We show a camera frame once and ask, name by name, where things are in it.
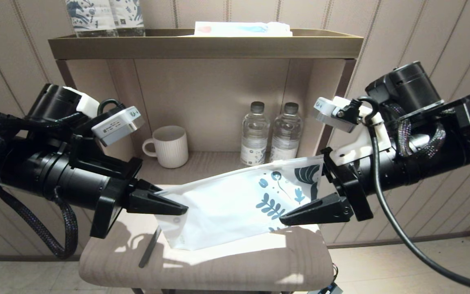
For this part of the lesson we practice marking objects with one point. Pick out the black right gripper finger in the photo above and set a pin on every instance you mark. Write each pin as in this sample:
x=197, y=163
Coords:
x=320, y=212

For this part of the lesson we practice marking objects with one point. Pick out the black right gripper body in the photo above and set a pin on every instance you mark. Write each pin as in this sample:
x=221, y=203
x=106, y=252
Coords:
x=357, y=183

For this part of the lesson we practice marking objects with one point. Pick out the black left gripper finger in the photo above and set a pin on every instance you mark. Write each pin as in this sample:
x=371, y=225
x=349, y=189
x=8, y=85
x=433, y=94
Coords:
x=145, y=185
x=153, y=204

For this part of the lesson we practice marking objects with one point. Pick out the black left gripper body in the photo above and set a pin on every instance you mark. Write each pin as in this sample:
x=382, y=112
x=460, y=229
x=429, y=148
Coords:
x=84, y=183

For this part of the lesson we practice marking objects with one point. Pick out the grey toothbrush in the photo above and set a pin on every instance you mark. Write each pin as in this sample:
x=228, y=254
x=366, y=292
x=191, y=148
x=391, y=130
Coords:
x=149, y=249

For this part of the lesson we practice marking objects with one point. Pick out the white blue-patterned plastic pouch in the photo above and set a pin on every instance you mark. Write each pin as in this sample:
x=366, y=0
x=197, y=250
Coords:
x=227, y=208

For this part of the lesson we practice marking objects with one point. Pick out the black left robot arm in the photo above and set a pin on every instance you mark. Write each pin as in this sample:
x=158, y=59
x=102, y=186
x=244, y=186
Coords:
x=14, y=171

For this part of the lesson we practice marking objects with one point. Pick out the white ribbed ceramic mug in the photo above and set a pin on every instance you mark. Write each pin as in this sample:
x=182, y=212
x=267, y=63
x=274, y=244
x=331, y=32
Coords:
x=171, y=149

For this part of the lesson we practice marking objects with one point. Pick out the black device with blue label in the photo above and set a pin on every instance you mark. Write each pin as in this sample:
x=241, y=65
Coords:
x=329, y=288

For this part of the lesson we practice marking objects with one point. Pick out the clear water bottle black cap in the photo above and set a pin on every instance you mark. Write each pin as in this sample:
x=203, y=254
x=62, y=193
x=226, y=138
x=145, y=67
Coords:
x=253, y=139
x=286, y=134

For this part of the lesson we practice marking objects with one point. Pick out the beige wooden shelf cabinet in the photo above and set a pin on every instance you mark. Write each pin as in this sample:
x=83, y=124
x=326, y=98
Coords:
x=202, y=47

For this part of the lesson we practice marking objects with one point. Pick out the blue white patterned package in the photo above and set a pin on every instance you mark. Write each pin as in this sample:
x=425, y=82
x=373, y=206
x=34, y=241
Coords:
x=90, y=16
x=129, y=14

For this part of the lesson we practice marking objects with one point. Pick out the white blue flat packet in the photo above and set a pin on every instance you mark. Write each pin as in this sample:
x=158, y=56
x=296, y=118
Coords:
x=239, y=29

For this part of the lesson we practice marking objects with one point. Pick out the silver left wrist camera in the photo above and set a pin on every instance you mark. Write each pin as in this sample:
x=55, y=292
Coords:
x=116, y=126

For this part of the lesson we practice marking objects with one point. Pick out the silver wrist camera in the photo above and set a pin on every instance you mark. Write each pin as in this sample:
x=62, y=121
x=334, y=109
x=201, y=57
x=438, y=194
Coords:
x=116, y=126
x=333, y=114

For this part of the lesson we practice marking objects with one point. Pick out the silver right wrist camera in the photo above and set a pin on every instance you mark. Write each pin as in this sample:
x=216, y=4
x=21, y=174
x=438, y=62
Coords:
x=333, y=114

